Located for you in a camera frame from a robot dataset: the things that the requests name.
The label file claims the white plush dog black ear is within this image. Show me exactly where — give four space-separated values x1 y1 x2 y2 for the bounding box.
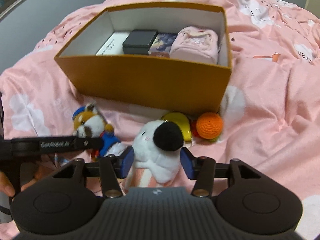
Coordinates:
121 120 184 193

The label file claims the red panda plush toy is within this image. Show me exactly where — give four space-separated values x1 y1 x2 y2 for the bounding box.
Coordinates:
72 103 127 160

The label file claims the pink mini backpack pouch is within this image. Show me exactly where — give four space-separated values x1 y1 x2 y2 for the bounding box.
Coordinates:
169 26 219 64

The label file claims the person's left hand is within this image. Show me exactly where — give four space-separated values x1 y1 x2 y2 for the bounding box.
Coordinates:
0 158 54 197

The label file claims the orange crochet ball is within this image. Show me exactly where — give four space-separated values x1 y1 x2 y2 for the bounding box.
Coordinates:
191 112 223 142

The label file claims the yellow plastic toy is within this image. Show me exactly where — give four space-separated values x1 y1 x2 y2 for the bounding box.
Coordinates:
161 112 192 142

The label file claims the orange cardboard storage box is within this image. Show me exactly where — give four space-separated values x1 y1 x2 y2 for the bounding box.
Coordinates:
55 2 232 115

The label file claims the pink printed duvet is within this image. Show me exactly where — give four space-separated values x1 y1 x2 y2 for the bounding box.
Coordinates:
1 0 319 239

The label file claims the white glasses case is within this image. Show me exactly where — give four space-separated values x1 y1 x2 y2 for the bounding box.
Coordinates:
96 31 130 55

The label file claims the illustrated card box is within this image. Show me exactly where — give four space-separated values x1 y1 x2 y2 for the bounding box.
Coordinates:
148 33 177 57

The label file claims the black small box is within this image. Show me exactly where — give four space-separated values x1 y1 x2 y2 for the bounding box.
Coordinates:
122 29 158 55

